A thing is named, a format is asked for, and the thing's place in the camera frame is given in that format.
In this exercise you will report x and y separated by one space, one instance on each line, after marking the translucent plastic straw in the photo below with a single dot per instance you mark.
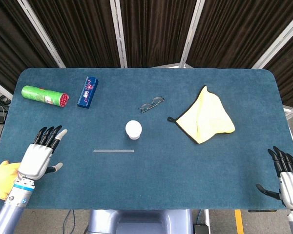
113 151

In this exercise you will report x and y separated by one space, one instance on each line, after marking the green chip can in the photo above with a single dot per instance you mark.
39 95

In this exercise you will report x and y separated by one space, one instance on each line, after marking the grey robot torso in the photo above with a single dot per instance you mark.
139 221

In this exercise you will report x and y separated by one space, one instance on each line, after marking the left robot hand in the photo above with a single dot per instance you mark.
35 158

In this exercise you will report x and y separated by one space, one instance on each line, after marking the yellow cloth with black trim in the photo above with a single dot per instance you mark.
207 117

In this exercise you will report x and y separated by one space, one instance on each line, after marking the black box on floor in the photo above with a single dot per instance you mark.
201 229

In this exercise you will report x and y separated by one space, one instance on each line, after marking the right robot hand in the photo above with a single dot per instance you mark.
291 185

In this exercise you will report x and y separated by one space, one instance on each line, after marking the white paper cup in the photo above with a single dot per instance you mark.
133 128

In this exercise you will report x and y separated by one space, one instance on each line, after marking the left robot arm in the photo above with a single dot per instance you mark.
14 200

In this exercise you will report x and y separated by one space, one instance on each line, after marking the blue rectangular box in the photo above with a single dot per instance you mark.
88 92

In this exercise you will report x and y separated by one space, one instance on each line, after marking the black-framed eyeglasses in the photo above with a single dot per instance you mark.
157 100

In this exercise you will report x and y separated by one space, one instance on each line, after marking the blue table cover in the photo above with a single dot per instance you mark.
161 175

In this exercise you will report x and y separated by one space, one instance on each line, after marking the yellow plush toy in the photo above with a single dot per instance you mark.
3 178

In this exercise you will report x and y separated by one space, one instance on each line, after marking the dark brown curtain panel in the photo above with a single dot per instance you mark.
9 36
234 31
156 31
290 73
75 31

